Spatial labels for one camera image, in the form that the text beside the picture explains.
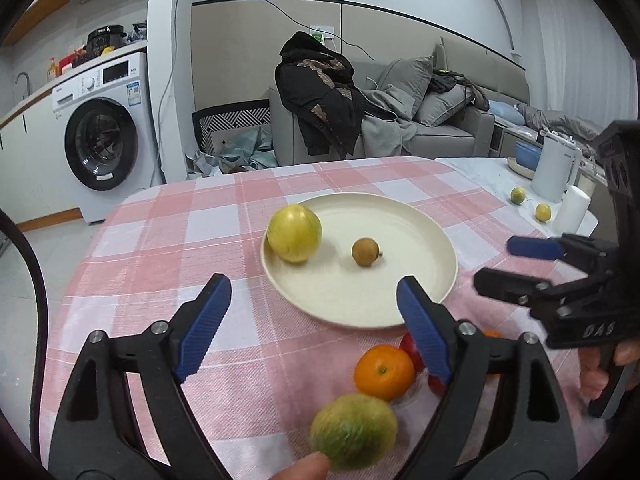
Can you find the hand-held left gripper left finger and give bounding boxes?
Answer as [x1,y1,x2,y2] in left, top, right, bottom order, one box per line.
[47,273,236,480]

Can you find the cream round plate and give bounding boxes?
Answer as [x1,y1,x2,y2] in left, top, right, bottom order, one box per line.
[261,192,459,330]

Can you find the small brown longan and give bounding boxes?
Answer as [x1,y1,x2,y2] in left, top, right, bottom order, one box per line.
[351,238,385,267]

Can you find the light blue pillow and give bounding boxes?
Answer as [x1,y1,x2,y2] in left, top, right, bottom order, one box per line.
[487,101,526,126]

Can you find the green wrinkled guava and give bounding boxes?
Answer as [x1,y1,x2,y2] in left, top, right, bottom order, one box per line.
[310,393,399,472]

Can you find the person's right hand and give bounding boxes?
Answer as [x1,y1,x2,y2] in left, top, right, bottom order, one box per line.
[579,339,640,402]

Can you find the black patterned jacket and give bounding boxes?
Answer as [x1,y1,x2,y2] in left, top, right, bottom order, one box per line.
[275,31,369,157]

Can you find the person's left hand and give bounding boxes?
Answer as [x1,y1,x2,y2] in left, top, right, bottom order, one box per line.
[279,451,331,480]

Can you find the dark clothes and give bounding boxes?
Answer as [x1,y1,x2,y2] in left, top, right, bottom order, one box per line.
[430,71,491,111]

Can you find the orange mandarin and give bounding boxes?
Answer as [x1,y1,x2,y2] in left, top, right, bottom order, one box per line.
[354,344,417,402]

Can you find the black patterned laundry basket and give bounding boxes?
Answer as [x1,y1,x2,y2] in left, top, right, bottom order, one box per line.
[192,100,273,167]

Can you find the teal clothes pile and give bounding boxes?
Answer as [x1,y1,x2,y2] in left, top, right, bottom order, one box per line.
[187,127,279,179]

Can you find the white kitchen counter cabinet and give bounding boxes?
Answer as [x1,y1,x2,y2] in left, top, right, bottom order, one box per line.
[0,75,83,227]

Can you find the black rice cooker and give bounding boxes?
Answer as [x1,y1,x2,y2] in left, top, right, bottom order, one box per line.
[86,25,126,56]

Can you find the black cable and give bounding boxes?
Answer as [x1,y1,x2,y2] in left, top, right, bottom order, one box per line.
[0,210,49,461]

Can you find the grey bed cover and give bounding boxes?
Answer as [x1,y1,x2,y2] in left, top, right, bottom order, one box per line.
[517,102,608,142]

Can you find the red tomato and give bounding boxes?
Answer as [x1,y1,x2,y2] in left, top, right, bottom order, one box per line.
[399,332,447,394]

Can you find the white washing machine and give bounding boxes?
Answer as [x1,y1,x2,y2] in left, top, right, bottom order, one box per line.
[52,51,162,225]

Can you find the blue bowl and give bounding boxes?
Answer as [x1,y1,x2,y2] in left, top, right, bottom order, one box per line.
[515,140,544,170]

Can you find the pink checked tablecloth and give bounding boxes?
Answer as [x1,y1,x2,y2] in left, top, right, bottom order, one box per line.
[39,156,608,480]

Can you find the white electric kettle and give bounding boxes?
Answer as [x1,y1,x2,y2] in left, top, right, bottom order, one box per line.
[530,130,584,204]

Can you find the small grey cushion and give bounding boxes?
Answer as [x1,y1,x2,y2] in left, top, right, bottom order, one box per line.
[414,82,476,127]

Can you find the large yellow citrus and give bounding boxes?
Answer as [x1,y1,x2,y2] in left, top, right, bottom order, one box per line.
[266,204,323,264]

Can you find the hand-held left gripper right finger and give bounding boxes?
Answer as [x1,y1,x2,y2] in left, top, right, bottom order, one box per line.
[396,275,573,480]

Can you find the grey sofa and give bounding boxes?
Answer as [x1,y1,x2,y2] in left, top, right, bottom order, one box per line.
[269,35,531,167]

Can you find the white paper roll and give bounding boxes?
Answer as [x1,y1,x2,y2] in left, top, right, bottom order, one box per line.
[554,185,592,233]

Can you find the cream tray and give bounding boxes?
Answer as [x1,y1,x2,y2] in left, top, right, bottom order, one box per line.
[507,156,537,180]

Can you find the large grey cushion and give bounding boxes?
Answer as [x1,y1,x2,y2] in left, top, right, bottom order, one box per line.
[375,56,435,119]

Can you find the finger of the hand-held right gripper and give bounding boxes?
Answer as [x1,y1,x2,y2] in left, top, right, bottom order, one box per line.
[506,232,621,275]
[474,267,614,319]

